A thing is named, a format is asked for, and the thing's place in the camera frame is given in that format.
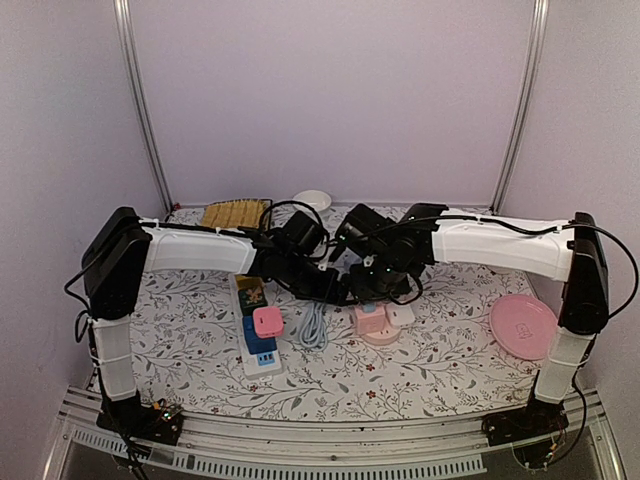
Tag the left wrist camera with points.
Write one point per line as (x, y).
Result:
(302, 234)

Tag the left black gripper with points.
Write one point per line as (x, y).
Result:
(327, 292)

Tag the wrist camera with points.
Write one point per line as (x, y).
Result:
(357, 222)
(302, 234)

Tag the pink round socket base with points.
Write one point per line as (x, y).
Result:
(386, 336)

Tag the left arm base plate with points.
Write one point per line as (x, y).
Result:
(160, 422)

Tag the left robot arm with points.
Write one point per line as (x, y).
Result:
(129, 250)

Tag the pink square plug adapter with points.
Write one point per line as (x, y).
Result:
(268, 322)

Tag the yellow cube adapter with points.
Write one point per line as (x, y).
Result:
(244, 282)

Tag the pink plate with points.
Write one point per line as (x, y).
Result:
(523, 326)

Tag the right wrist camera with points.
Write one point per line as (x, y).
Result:
(357, 222)

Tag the right aluminium frame post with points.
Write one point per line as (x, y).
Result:
(534, 53)

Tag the yellow woven mat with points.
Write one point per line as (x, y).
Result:
(235, 213)

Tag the left aluminium frame post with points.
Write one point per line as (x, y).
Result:
(124, 25)

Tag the pink cube socket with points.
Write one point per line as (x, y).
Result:
(370, 318)

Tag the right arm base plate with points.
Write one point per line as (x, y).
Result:
(536, 418)

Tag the light blue power strip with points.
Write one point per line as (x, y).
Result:
(312, 334)

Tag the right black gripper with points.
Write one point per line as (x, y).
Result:
(361, 292)

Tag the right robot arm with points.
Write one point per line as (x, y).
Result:
(394, 254)

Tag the aluminium frame post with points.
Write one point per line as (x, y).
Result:
(124, 25)
(534, 53)

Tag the green patterned cube adapter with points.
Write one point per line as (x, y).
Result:
(251, 298)

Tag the white ceramic bowl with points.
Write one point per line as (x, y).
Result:
(319, 200)

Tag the front aluminium rail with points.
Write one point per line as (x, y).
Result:
(445, 447)

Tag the white long power strip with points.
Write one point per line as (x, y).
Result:
(259, 356)

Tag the dark blue cube adapter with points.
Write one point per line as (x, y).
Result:
(254, 343)

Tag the white plug adapter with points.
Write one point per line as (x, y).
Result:
(400, 316)

